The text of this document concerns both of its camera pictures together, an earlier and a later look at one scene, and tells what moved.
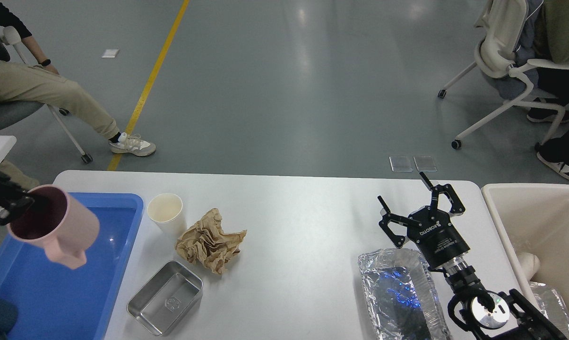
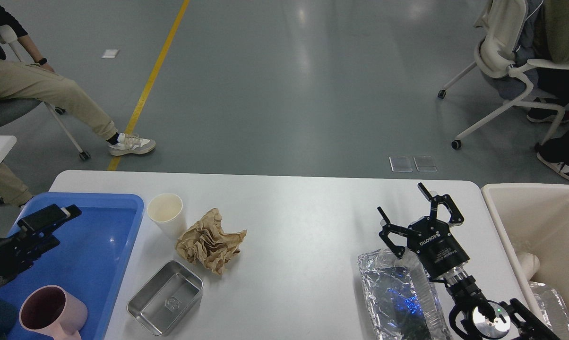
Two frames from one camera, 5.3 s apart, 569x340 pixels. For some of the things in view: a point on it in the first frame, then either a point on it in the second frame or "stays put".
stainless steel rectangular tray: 163,301 stays put
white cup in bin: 530,263 stays put
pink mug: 55,222 to 50,310
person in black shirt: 12,70 stays put
